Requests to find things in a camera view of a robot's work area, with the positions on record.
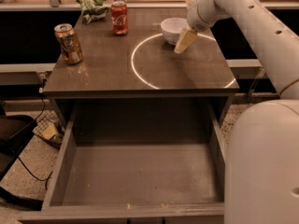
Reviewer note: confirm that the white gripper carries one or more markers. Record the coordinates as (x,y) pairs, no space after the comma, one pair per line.
(195,19)

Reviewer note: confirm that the white ceramic bowl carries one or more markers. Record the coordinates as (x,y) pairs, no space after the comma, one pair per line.
(172,28)

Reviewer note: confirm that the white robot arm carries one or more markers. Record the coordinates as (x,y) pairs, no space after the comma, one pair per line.
(262,157)

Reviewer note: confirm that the red cola can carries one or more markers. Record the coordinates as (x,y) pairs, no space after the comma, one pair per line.
(119,17)

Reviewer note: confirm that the orange dented soda can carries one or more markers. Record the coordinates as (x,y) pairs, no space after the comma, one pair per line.
(69,43)

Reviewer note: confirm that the green chip bag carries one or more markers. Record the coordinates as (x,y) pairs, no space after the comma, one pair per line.
(92,10)

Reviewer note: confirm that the open grey drawer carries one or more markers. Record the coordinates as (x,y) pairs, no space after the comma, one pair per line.
(137,161)

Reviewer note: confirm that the dark chair at left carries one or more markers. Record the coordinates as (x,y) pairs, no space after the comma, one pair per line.
(15,133)

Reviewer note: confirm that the wire basket with items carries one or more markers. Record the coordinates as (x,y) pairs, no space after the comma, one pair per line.
(49,129)

